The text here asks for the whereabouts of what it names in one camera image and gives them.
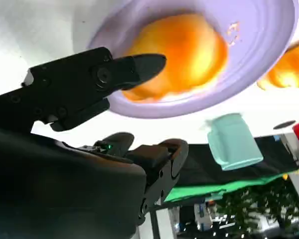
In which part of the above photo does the lilac plate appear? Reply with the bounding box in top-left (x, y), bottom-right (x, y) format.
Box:
top-left (86, 0), bottom-right (299, 120)

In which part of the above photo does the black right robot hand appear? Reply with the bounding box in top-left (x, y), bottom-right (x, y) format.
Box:
top-left (0, 47), bottom-right (189, 239)

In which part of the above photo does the black round table grommet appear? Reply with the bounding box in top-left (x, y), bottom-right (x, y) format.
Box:
top-left (273, 120), bottom-right (297, 130)

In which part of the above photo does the pale green mug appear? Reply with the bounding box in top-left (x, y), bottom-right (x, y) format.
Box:
top-left (205, 113), bottom-right (264, 171)

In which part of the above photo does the grey white machine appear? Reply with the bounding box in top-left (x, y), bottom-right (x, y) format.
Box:
top-left (280, 133), bottom-right (299, 175)

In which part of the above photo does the green leafy plant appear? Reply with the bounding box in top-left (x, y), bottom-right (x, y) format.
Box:
top-left (214, 178), bottom-right (299, 239)

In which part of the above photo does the orange white toy bread roll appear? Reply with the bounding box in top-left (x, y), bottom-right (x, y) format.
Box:
top-left (256, 36), bottom-right (299, 90)
top-left (122, 12), bottom-right (229, 101)

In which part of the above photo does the black backdrop cloth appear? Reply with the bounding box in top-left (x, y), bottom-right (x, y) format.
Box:
top-left (173, 135), bottom-right (299, 187)

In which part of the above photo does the green cloth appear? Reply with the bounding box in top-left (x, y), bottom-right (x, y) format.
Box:
top-left (163, 171), bottom-right (294, 203)

